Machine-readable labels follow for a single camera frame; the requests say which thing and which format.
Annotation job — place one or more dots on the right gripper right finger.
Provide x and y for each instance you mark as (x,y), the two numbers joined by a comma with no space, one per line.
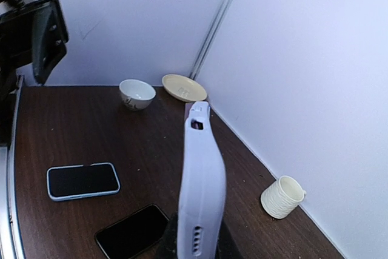
(226,247)

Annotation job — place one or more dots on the cream textured mug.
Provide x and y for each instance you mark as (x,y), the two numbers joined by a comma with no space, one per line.
(282,197)

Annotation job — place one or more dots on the lilac silicone phone case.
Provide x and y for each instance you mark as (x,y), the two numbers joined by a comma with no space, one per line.
(202,194)

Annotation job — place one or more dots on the black phone centre left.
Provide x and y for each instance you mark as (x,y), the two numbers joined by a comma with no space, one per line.
(134,234)

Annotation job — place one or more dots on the beige ceramic plate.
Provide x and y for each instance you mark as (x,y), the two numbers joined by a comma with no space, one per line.
(183,88)

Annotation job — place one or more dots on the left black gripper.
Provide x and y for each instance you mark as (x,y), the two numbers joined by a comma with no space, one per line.
(32,32)

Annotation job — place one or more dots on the purple smartphone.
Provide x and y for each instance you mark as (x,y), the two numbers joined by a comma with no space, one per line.
(194,115)

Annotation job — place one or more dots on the phone in light-blue case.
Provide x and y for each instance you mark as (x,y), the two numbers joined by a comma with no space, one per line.
(75,182)

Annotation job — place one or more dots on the left aluminium corner post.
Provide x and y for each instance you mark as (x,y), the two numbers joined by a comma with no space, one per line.
(210,36)

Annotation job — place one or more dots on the white patterned bowl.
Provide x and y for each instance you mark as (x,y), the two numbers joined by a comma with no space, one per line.
(136,94)

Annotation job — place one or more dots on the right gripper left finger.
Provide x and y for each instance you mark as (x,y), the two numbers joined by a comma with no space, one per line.
(167,248)

